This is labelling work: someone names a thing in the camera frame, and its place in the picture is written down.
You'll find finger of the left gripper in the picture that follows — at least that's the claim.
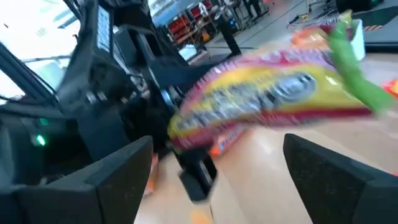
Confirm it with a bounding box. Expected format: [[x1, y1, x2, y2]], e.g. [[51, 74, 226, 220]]
[[175, 149, 218, 202]]

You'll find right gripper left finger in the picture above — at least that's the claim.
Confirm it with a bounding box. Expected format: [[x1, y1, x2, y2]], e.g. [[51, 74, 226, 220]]
[[0, 136, 155, 224]]

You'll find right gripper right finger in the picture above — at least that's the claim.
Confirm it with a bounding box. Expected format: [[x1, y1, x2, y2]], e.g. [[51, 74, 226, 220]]
[[283, 133, 398, 224]]

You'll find lime chili noodle pack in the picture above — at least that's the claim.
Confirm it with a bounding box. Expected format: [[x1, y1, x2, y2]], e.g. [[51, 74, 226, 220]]
[[167, 11, 397, 155]]

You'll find shelf rack with red bins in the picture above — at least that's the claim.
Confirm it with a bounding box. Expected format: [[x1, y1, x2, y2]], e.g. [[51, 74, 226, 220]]
[[166, 0, 220, 47]]

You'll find black hazard-striped floor mat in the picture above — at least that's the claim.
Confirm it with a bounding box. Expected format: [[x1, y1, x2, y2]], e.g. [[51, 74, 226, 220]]
[[351, 5, 398, 53]]

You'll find black metal table frame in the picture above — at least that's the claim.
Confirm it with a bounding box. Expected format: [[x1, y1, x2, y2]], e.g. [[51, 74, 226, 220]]
[[0, 43, 60, 106]]

